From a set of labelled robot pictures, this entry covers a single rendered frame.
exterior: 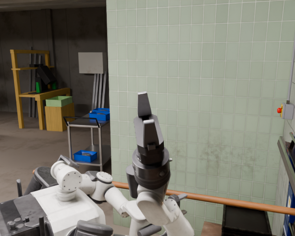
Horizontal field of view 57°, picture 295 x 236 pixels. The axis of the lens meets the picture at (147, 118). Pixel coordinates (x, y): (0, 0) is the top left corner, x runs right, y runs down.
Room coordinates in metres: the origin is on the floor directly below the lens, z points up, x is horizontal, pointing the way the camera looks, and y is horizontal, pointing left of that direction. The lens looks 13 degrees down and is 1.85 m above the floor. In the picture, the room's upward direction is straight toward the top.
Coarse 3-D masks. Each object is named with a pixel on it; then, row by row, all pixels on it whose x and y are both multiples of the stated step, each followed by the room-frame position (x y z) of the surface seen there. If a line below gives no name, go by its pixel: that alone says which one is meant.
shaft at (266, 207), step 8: (120, 184) 1.29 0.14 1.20; (168, 192) 1.21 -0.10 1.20; (176, 192) 1.20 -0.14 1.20; (184, 192) 1.19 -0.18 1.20; (200, 200) 1.16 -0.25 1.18; (208, 200) 1.14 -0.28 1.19; (216, 200) 1.13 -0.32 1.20; (224, 200) 1.12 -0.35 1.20; (232, 200) 1.12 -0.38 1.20; (240, 200) 1.11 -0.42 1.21; (256, 208) 1.08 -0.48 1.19; (264, 208) 1.07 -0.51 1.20; (272, 208) 1.06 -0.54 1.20; (280, 208) 1.05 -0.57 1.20; (288, 208) 1.05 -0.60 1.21
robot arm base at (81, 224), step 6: (78, 222) 0.64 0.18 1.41; (84, 222) 0.63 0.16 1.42; (90, 222) 0.67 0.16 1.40; (78, 228) 0.62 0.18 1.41; (84, 228) 0.61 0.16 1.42; (90, 228) 0.60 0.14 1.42; (96, 228) 0.60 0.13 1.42; (102, 228) 0.61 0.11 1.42; (108, 228) 0.62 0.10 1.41; (96, 234) 0.60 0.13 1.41; (102, 234) 0.60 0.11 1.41; (108, 234) 0.61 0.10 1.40
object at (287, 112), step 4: (284, 104) 1.87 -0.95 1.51; (288, 104) 1.87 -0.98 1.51; (292, 104) 1.87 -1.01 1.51; (284, 108) 1.86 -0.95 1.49; (288, 108) 1.85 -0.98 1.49; (292, 108) 1.84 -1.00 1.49; (280, 112) 1.92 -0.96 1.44; (284, 112) 1.86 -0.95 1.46; (288, 112) 1.85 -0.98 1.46; (292, 112) 1.84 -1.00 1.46; (280, 116) 1.90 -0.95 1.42; (284, 116) 1.86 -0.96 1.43; (288, 116) 1.85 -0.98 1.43; (292, 116) 1.84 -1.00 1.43
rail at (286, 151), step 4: (280, 136) 1.35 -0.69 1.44; (280, 140) 1.29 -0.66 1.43; (284, 140) 1.29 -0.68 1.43; (280, 144) 1.27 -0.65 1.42; (284, 144) 1.22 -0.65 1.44; (284, 148) 1.17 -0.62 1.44; (284, 152) 1.14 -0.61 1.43; (288, 152) 1.12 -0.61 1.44; (288, 156) 1.06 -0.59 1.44; (288, 160) 1.03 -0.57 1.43; (292, 160) 1.03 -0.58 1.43; (288, 164) 1.01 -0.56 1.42; (292, 164) 0.98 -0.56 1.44; (292, 168) 0.95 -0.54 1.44; (292, 172) 0.92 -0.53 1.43; (292, 176) 0.91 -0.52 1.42
